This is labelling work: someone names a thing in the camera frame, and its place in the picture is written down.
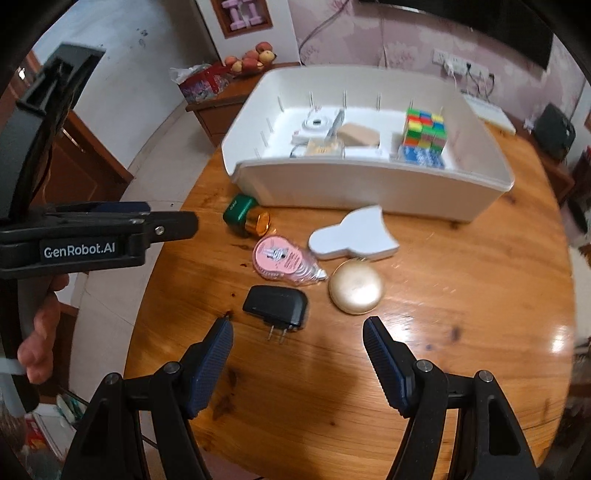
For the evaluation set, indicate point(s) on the wooden television cabinet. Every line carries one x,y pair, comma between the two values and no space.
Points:
212,115

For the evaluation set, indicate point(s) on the colourful puzzle cube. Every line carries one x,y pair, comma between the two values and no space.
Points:
425,129

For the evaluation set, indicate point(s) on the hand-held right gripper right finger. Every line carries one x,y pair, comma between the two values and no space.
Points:
385,364

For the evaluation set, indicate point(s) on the white flat scraper-shaped object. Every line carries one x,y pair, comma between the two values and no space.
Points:
355,237

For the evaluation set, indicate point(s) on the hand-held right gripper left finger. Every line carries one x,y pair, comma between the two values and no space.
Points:
207,369

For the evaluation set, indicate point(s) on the bowl of peaches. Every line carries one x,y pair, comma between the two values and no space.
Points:
251,57

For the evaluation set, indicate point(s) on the pink dumbbell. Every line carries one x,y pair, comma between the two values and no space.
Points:
257,10
235,14

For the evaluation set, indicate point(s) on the gold round compact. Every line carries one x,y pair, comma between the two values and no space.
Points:
355,286

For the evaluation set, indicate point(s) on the white set-top box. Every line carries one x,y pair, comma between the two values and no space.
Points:
491,113

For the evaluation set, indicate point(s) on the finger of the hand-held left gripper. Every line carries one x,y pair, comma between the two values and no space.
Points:
175,225
120,206

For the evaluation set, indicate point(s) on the black plug charger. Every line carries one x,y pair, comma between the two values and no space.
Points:
277,304

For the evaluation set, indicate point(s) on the person's left hand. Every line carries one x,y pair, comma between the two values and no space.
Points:
46,341

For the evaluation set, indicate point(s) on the white digital camera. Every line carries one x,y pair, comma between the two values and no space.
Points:
316,127

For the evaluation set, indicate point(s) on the pink correction tape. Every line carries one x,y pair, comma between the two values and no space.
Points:
277,258

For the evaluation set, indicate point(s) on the white wall socket strip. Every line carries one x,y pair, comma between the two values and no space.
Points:
459,62

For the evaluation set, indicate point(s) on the black flat television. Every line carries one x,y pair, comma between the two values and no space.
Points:
540,46

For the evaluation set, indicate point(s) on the green perfume bottle gold cap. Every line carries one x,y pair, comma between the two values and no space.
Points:
240,214

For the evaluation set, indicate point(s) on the red tissue pack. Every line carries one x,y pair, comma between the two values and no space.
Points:
203,83

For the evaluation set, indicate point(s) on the blue card box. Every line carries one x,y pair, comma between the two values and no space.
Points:
422,158

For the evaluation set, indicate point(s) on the speckled beige card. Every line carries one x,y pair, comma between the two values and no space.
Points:
325,147

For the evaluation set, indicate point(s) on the white power bank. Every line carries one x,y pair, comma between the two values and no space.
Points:
367,152

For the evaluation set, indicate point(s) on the white plastic storage tray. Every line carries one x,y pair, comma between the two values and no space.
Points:
360,189

